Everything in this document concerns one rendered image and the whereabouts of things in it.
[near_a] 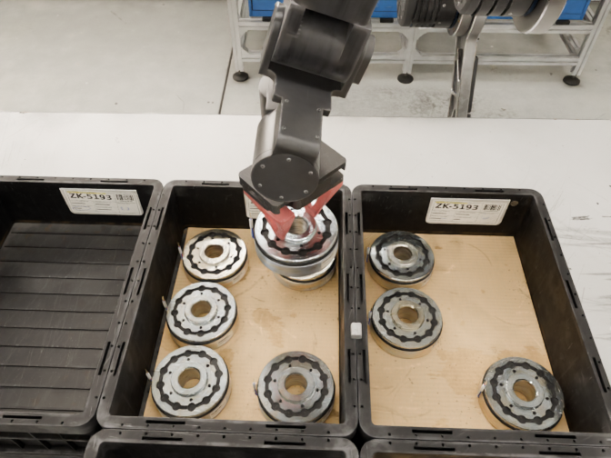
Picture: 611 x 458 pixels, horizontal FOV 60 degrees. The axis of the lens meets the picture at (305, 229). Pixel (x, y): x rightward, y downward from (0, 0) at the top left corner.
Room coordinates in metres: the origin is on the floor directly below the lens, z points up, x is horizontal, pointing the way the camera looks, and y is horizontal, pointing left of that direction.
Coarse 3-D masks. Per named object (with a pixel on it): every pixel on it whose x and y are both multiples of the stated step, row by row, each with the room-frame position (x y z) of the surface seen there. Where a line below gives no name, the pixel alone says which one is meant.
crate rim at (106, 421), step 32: (160, 224) 0.51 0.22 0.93; (352, 224) 0.51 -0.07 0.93; (352, 256) 0.45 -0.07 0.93; (352, 288) 0.40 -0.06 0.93; (128, 320) 0.35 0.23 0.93; (352, 320) 0.35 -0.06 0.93; (352, 352) 0.31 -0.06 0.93; (352, 384) 0.26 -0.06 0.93; (96, 416) 0.23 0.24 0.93; (128, 416) 0.23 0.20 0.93; (352, 416) 0.23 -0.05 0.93
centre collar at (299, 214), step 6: (294, 210) 0.44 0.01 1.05; (300, 210) 0.44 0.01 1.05; (300, 216) 0.43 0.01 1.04; (306, 216) 0.43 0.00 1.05; (312, 216) 0.43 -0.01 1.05; (306, 222) 0.42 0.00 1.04; (312, 222) 0.42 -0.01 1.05; (312, 228) 0.41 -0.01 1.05; (288, 234) 0.40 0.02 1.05; (294, 234) 0.40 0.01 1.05; (300, 234) 0.40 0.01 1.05; (306, 234) 0.40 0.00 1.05; (312, 234) 0.40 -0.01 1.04; (288, 240) 0.39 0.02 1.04; (294, 240) 0.39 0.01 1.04; (300, 240) 0.39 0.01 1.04; (306, 240) 0.39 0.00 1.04
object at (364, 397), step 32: (352, 192) 0.58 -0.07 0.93; (384, 192) 0.58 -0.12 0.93; (416, 192) 0.58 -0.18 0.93; (448, 192) 0.58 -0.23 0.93; (480, 192) 0.58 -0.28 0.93; (512, 192) 0.58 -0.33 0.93; (544, 224) 0.51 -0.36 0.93; (576, 320) 0.35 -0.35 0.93; (608, 384) 0.26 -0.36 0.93; (608, 416) 0.23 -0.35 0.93
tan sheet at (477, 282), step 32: (448, 256) 0.53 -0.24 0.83; (480, 256) 0.53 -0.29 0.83; (512, 256) 0.53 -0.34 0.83; (384, 288) 0.47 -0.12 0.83; (448, 288) 0.47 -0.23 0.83; (480, 288) 0.47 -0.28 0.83; (512, 288) 0.47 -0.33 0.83; (448, 320) 0.41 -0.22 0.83; (480, 320) 0.41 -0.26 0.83; (512, 320) 0.41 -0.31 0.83; (384, 352) 0.36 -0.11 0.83; (448, 352) 0.36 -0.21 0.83; (480, 352) 0.36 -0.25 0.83; (512, 352) 0.36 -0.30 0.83; (544, 352) 0.36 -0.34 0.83; (384, 384) 0.31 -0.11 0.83; (416, 384) 0.31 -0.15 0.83; (448, 384) 0.31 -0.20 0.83; (384, 416) 0.26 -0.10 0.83; (416, 416) 0.26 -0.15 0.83; (448, 416) 0.26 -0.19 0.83; (480, 416) 0.26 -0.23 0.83
